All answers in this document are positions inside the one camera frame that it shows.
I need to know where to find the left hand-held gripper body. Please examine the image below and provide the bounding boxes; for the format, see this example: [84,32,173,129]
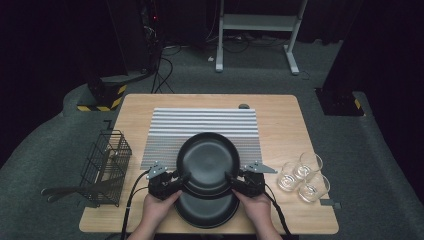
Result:
[145,161,178,201]

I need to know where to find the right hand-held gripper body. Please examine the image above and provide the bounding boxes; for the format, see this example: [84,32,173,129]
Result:
[238,160,278,198]

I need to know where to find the black round plate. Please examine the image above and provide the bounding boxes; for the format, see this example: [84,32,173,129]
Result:
[175,132,241,198]
[173,190,240,230]

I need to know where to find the clear drinking glass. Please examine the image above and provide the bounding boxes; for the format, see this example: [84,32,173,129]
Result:
[298,174,331,204]
[278,162,301,193]
[294,152,324,183]

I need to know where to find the black wire basket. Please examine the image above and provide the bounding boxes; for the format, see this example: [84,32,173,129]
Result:
[79,119,133,208]

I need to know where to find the person's right hand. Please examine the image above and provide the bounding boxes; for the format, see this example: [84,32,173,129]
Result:
[232,189,273,232]

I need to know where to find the person's left hand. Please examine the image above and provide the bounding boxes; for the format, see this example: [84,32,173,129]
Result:
[141,189,184,231]

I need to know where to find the grey striped placemat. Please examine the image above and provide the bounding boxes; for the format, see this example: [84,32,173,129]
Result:
[140,107,264,172]

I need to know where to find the small grey table clip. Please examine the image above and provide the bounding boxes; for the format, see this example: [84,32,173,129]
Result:
[319,198,342,210]

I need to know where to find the dark two-pronged bar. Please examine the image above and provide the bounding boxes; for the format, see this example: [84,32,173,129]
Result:
[40,177,125,204]

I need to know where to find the black stand yellow striped base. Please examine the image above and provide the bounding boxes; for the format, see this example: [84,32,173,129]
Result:
[77,0,158,113]

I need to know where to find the dark electronics rack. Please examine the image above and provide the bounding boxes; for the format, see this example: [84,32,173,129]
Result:
[139,0,164,46]

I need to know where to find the right hand-held gripper black cable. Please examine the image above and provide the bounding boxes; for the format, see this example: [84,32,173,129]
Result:
[263,184,293,240]

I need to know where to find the hand-held gripper black cable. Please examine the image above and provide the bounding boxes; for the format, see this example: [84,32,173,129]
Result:
[263,184,293,240]
[120,169,151,240]

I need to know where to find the left hand-held gripper black cable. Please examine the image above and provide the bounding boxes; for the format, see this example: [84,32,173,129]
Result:
[120,169,151,240]

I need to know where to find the black floor cables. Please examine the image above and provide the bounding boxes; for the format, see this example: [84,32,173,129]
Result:
[150,44,183,95]

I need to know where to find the white metal stand frame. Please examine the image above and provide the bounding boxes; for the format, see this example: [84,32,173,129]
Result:
[215,0,308,76]

